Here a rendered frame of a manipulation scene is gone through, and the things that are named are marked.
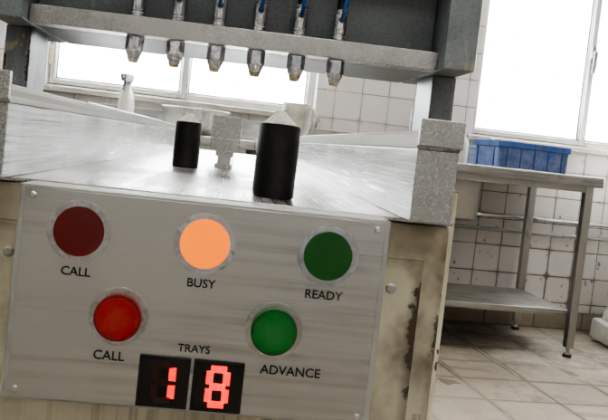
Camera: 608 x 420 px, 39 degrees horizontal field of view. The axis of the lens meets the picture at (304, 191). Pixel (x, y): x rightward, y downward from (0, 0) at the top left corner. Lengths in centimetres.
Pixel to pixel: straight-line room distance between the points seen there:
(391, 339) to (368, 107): 409
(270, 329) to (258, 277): 3
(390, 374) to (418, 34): 86
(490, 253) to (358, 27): 366
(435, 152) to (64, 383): 28
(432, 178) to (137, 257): 20
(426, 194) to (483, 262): 438
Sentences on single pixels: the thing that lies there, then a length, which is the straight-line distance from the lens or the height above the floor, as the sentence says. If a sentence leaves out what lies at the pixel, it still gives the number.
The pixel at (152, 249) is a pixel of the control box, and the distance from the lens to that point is 56.
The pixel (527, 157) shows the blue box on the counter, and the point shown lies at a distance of 439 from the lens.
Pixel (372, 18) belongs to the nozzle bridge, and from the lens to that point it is 139.
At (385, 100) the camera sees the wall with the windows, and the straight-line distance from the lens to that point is 470.
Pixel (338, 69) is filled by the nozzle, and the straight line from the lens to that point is 133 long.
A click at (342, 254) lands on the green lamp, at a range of 56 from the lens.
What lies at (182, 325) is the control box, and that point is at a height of 76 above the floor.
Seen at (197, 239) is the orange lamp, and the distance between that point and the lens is 55.
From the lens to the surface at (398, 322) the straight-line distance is 61.
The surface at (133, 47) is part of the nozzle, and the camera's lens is 134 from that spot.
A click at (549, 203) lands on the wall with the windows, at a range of 507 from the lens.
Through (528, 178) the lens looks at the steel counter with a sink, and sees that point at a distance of 418.
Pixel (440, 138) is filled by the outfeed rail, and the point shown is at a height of 90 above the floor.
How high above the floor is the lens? 88
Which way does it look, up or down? 3 degrees down
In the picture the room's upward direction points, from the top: 6 degrees clockwise
